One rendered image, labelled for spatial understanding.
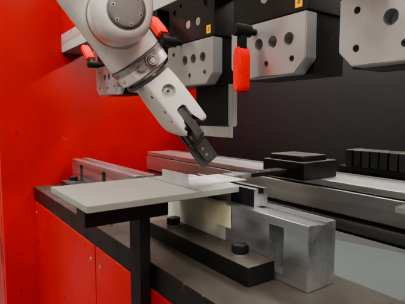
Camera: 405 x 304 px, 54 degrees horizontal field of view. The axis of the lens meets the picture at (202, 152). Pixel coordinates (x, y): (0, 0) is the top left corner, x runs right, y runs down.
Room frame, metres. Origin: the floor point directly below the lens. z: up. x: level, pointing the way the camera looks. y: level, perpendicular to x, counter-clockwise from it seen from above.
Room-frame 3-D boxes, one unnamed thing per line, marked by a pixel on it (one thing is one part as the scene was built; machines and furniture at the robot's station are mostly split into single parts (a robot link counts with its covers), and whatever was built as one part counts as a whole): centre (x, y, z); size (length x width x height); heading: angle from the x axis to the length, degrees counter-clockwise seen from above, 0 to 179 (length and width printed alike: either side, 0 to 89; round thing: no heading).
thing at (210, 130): (0.75, -0.02, 1.13); 0.10 x 0.02 x 0.10; 35
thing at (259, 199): (0.73, -0.04, 0.99); 0.20 x 0.03 x 0.03; 35
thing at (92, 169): (1.20, 0.29, 0.92); 0.50 x 0.06 x 0.10; 35
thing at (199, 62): (0.77, -0.01, 1.26); 0.15 x 0.09 x 0.17; 35
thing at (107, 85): (1.09, 0.22, 1.26); 0.15 x 0.09 x 0.17; 35
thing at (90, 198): (0.66, 0.10, 1.00); 0.26 x 0.18 x 0.01; 125
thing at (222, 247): (0.68, 0.00, 0.89); 0.30 x 0.05 x 0.03; 35
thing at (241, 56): (0.58, -0.06, 1.20); 0.04 x 0.02 x 0.10; 125
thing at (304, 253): (0.70, -0.06, 0.92); 0.39 x 0.06 x 0.10; 35
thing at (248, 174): (0.84, -0.16, 1.01); 0.26 x 0.12 x 0.05; 125
